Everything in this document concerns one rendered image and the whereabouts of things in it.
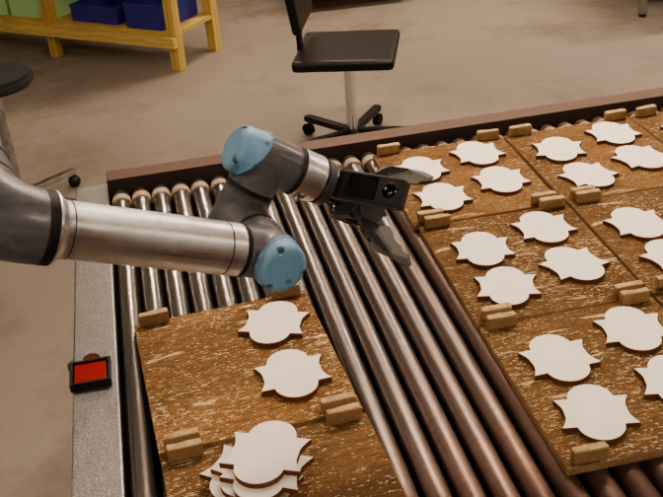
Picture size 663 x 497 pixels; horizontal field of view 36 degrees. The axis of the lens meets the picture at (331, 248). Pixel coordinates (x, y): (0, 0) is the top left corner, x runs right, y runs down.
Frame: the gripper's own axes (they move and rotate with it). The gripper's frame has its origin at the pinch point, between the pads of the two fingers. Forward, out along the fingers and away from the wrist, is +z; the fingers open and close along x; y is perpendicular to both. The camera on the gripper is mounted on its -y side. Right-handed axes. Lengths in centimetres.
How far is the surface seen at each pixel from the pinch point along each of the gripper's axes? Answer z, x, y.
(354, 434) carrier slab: 3.0, 35.8, 8.3
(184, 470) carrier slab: -20, 48, 19
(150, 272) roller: -12, 14, 78
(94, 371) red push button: -27, 37, 53
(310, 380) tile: 0.7, 28.8, 22.5
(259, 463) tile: -14.9, 43.7, 5.0
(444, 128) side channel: 58, -47, 83
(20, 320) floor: 14, 30, 255
